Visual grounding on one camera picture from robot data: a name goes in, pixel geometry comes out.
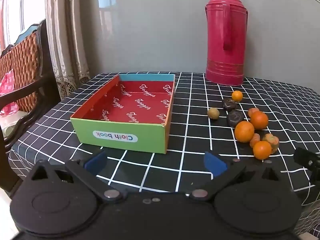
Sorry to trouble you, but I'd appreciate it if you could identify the colourful cardboard box red inside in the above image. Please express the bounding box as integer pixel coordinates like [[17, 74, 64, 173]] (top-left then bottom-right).
[[70, 74, 175, 154]]

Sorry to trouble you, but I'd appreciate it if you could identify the black white grid tablecloth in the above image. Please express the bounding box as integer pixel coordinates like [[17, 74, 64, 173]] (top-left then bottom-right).
[[7, 72, 320, 235]]

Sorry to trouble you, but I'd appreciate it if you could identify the dark wrinkled fruit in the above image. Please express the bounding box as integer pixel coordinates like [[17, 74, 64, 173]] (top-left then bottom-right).
[[226, 110, 244, 127], [222, 98, 237, 111]]

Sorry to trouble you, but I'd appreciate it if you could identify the tan longan fruit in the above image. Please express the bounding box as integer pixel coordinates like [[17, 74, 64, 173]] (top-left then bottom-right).
[[207, 107, 220, 120]]

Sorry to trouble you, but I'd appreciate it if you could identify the woven orange chair cushion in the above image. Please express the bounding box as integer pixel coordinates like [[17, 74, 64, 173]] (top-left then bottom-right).
[[0, 31, 42, 112]]

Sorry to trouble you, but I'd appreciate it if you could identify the window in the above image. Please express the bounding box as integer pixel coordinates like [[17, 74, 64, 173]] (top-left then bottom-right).
[[0, 0, 48, 53]]

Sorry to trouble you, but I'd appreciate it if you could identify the pink checkered bag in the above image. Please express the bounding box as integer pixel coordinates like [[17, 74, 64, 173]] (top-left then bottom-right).
[[0, 71, 19, 115]]

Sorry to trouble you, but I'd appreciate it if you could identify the red thermos flask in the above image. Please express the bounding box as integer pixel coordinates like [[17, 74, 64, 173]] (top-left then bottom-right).
[[204, 0, 248, 86]]

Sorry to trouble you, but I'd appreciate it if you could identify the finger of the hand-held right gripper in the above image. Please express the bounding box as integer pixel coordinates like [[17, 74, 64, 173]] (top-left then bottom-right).
[[293, 147, 320, 185]]

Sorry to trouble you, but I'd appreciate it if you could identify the beige curtain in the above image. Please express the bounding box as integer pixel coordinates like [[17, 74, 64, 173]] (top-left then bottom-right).
[[45, 0, 90, 98]]

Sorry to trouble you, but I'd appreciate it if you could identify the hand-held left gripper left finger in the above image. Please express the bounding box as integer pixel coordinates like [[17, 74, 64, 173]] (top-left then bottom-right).
[[26, 150, 124, 203]]

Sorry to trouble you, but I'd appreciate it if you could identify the greenish orange carrot piece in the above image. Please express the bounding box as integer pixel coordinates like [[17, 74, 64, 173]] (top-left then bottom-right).
[[262, 133, 279, 153]]

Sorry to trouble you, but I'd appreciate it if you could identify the dark wooden chair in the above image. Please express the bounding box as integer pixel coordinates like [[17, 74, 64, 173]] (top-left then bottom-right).
[[0, 19, 63, 198]]

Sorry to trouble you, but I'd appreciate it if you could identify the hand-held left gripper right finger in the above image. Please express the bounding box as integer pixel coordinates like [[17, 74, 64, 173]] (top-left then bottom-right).
[[186, 151, 282, 203]]

